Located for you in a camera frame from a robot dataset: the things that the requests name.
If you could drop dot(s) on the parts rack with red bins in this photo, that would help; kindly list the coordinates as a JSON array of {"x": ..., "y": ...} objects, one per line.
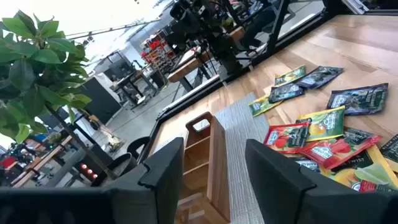
[{"x": 157, "y": 54}]

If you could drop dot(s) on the black panel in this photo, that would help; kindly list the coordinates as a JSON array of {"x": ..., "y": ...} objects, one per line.
[{"x": 99, "y": 99}]

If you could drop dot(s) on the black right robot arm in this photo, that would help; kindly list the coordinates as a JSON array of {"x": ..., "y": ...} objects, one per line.
[{"x": 224, "y": 53}]

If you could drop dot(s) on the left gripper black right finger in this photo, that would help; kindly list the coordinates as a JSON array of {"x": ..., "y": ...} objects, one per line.
[{"x": 280, "y": 186}]

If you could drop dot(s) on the wooden tea organizer box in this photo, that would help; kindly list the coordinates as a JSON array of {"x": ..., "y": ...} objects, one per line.
[{"x": 217, "y": 161}]

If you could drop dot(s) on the wooden workbench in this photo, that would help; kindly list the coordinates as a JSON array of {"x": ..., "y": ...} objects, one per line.
[{"x": 186, "y": 67}]

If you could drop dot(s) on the black device with red lights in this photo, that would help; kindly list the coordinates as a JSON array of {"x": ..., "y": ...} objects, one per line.
[{"x": 88, "y": 171}]

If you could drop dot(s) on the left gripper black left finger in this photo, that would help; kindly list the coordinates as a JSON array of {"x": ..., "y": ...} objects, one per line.
[{"x": 161, "y": 174}]

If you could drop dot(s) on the grey woven placemat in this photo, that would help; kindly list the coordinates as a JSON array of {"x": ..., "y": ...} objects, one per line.
[{"x": 242, "y": 140}]

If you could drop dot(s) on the green potted plant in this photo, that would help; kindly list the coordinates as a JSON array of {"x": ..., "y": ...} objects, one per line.
[{"x": 46, "y": 56}]

